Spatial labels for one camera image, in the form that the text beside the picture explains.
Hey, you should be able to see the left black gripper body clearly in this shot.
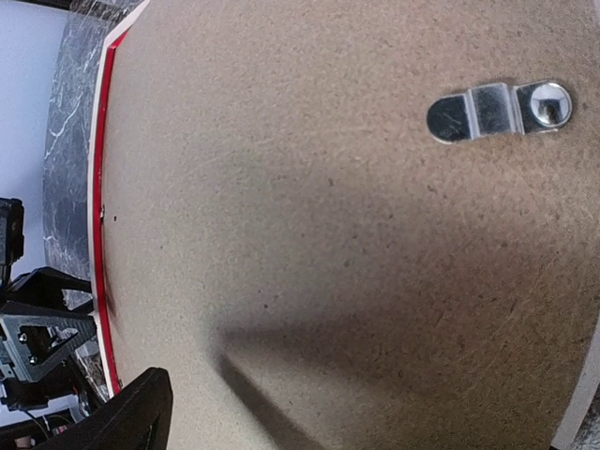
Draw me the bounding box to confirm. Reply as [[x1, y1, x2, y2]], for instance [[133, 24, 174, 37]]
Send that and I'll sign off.
[[1, 308, 101, 413]]

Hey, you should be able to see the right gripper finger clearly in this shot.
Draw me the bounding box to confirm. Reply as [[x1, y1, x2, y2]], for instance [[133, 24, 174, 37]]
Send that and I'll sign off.
[[38, 367, 173, 450]]

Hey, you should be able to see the brown cardboard backing board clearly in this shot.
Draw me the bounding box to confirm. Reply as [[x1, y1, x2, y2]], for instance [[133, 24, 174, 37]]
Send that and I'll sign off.
[[102, 1, 599, 449]]

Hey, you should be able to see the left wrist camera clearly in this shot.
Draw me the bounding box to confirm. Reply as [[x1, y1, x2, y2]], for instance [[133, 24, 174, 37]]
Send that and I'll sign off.
[[0, 198, 24, 285]]

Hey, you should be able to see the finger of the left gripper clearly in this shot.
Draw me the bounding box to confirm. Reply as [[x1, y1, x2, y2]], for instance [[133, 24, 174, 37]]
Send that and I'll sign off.
[[1, 266, 94, 314]]

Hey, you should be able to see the red wooden picture frame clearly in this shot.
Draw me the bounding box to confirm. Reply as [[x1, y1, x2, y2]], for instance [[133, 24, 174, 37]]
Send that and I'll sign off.
[[86, 0, 600, 450]]

